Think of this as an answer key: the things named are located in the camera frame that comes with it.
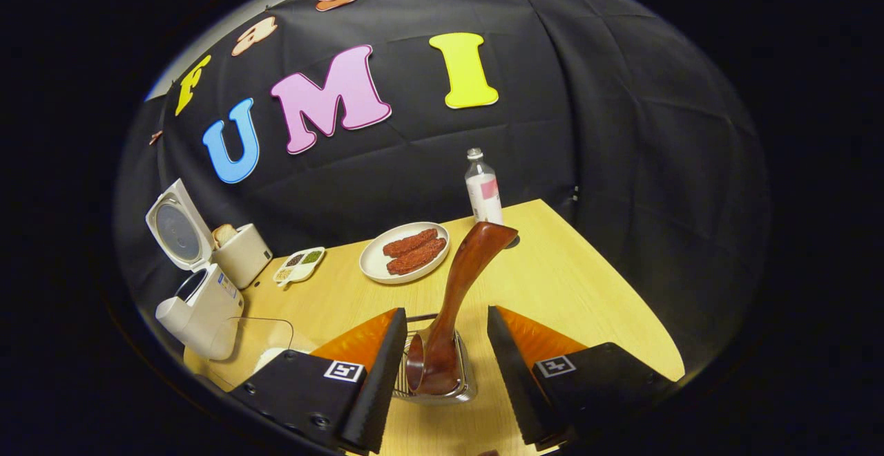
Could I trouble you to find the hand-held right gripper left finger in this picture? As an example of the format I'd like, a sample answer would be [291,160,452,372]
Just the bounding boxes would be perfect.
[228,307,408,455]

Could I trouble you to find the white toaster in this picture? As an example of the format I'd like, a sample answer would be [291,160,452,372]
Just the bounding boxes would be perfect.
[211,223,273,289]

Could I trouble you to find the white round plate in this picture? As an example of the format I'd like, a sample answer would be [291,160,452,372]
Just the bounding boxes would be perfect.
[359,222,451,285]

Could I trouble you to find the small clear plastic bottle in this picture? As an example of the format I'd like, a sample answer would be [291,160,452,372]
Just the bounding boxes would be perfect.
[465,148,504,225]

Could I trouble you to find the white divided grain dish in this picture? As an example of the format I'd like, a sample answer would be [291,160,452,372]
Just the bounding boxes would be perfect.
[273,247,326,286]

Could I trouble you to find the metal wire chopstick holder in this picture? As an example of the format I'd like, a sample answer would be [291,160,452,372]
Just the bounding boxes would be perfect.
[392,314,477,403]

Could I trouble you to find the red meat piece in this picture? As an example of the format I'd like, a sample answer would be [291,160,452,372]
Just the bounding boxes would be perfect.
[383,229,439,258]
[387,238,447,276]

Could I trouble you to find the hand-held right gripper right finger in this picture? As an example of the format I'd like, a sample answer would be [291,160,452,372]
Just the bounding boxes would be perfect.
[487,305,681,451]

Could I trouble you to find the white rice cooker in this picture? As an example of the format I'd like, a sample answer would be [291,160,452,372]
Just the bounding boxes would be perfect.
[145,178,246,361]

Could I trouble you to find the brown wooden spoon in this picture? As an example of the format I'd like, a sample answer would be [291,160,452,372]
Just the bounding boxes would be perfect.
[405,221,519,396]

